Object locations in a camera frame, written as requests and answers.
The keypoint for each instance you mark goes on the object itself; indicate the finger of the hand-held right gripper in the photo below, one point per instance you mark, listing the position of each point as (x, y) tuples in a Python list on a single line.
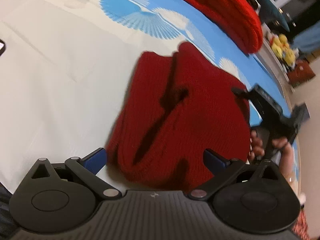
[(241, 92)]

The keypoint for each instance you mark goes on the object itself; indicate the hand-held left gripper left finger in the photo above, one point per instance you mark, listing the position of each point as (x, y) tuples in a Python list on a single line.
[(96, 160)]

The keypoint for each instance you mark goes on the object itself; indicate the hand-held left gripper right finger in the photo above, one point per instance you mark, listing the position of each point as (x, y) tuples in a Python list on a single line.
[(213, 162)]

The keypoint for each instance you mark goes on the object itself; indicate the dark red knit sweater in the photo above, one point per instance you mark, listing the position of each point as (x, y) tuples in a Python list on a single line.
[(205, 110)]

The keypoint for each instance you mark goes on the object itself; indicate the person's right forearm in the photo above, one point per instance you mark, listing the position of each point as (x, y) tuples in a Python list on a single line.
[(287, 165)]

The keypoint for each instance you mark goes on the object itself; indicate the person's right hand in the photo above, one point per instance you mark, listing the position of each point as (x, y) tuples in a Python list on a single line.
[(257, 146)]

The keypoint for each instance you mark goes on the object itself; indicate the white window sill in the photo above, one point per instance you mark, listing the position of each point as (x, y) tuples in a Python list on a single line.
[(277, 65)]

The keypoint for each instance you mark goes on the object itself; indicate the dark red cushion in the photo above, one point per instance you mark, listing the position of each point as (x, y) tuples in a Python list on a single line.
[(301, 72)]

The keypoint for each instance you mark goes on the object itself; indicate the yellow plush toy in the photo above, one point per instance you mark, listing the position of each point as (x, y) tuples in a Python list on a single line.
[(280, 43), (288, 57)]

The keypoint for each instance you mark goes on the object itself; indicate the bright red folded blanket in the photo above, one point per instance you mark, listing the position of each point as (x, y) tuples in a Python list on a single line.
[(230, 12)]

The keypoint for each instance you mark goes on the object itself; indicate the blue hanging garment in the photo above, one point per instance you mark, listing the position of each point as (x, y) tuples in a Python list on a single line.
[(308, 37)]

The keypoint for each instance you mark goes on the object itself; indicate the blue and white bed sheet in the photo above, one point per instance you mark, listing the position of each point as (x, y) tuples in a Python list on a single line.
[(62, 80)]

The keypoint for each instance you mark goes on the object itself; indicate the teal plush shark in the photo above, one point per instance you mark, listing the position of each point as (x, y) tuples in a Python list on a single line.
[(271, 7)]

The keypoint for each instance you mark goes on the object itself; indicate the person's left leg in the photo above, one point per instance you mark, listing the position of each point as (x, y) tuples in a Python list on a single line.
[(5, 212)]

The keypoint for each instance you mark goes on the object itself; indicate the red patterned cloth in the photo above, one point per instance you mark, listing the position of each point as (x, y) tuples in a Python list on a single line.
[(301, 226)]

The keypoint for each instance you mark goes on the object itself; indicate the black smartphone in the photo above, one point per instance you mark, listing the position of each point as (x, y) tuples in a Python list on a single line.
[(2, 47)]

